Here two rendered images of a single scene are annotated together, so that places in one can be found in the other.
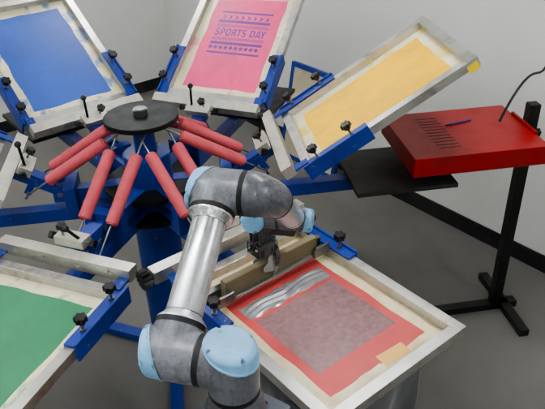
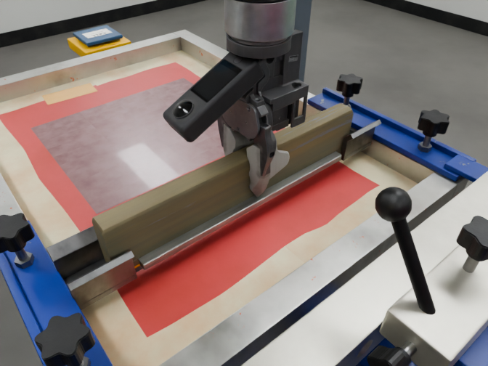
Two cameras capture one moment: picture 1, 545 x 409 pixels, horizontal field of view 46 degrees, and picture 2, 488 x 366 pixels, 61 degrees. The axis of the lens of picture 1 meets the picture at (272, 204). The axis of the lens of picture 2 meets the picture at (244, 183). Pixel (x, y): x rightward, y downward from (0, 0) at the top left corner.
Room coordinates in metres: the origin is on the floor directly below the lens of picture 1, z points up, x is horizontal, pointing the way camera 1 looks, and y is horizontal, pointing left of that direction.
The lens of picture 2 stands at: (2.22, 0.01, 1.37)
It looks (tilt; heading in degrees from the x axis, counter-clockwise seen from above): 40 degrees down; 179
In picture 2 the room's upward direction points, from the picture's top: straight up
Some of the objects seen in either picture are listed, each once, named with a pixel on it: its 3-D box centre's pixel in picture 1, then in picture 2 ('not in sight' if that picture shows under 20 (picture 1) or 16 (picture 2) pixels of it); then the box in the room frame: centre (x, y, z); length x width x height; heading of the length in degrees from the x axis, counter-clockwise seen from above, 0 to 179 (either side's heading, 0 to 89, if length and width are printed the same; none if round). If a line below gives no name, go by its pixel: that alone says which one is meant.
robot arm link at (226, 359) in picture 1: (229, 362); not in sight; (0.99, 0.11, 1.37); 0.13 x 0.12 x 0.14; 75
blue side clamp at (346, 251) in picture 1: (323, 243); (57, 323); (1.97, -0.19, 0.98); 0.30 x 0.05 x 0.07; 38
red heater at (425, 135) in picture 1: (461, 139); not in sight; (2.64, -0.88, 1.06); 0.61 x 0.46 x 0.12; 98
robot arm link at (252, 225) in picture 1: (260, 215); not in sight; (1.66, 0.04, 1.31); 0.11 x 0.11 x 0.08; 75
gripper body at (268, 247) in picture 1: (263, 238); (262, 83); (1.76, 0.04, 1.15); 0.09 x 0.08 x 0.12; 128
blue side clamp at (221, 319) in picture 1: (201, 307); (378, 140); (1.63, 0.25, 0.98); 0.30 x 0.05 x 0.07; 38
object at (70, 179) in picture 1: (151, 183); not in sight; (2.44, 0.53, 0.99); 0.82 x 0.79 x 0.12; 38
